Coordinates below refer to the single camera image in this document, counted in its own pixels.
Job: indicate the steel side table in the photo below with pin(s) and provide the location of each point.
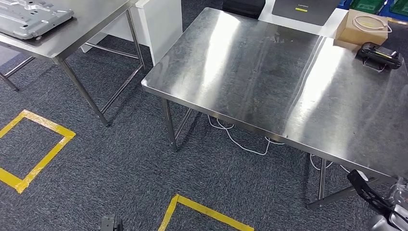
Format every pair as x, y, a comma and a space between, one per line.
89, 22

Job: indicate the grey closed laptop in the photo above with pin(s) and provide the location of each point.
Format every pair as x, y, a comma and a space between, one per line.
312, 16

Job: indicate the white cabinet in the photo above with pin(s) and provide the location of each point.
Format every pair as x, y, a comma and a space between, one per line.
162, 28

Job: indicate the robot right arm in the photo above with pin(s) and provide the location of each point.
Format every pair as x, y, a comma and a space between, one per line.
382, 224

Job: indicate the steel workbench table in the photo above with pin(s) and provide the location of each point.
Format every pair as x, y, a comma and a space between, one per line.
255, 79

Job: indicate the black zip case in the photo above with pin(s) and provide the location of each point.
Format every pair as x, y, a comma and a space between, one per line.
242, 8

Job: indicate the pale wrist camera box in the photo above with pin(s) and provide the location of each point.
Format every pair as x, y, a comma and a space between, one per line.
363, 175

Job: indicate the blue storage shelf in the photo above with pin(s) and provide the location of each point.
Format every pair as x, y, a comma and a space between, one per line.
384, 16

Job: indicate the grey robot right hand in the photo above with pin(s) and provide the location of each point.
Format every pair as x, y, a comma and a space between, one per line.
401, 191

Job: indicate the brown cardboard box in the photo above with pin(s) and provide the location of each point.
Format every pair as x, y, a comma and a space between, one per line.
347, 35

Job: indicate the black robot left foot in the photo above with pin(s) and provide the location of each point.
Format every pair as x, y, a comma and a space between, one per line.
110, 224

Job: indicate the grey stamped metal part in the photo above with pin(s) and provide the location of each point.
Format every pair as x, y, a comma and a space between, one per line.
28, 19

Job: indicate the green plastic crate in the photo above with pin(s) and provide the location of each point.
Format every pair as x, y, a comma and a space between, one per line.
366, 4
400, 6

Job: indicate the black remote controller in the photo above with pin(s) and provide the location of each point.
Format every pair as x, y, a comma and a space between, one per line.
369, 52

